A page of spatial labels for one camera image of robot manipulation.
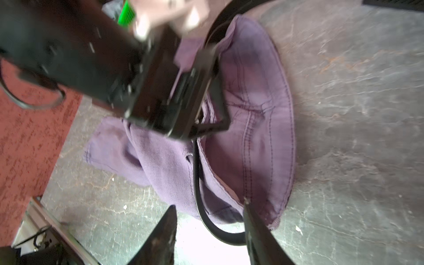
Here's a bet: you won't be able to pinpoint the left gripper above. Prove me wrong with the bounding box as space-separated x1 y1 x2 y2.
1 1 219 139

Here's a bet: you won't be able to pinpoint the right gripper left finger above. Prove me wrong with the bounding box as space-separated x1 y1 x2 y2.
128 205 177 265

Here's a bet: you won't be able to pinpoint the aluminium front rail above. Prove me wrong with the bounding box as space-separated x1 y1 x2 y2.
12 197 100 265

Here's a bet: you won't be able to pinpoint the green plastic basket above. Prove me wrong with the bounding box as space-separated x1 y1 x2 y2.
117 1 136 28

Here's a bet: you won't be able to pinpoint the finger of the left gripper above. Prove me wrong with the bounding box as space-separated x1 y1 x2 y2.
195 76 230 133

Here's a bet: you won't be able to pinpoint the black file rack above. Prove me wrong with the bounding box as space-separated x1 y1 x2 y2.
362 0 424 12

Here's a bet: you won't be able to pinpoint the purple trousers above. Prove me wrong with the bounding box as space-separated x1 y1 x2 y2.
84 15 296 229

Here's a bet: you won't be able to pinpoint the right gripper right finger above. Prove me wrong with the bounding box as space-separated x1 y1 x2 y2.
243 201 294 265

